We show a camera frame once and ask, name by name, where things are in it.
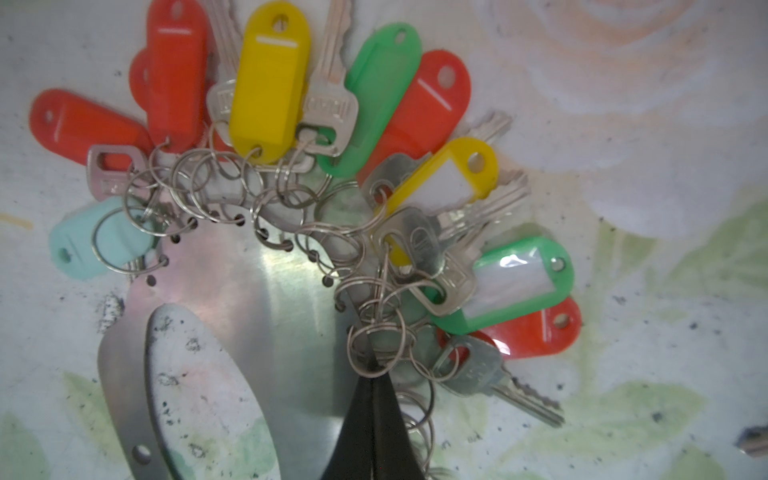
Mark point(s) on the yellow windowed key tag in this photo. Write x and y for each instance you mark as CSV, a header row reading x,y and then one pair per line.
x,y
462,171

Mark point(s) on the green windowed key tag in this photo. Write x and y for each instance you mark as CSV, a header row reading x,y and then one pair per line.
x,y
514,280

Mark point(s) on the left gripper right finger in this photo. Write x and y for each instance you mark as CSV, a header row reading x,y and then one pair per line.
x,y
393,456

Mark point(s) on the red key tag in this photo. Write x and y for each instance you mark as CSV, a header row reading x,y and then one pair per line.
x,y
177,69

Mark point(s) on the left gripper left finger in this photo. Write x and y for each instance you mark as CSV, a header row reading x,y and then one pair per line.
x,y
352,457

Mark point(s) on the silver key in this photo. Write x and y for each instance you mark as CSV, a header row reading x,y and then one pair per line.
x,y
472,366

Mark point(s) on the mint key tag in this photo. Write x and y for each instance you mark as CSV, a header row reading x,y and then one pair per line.
x,y
87,241

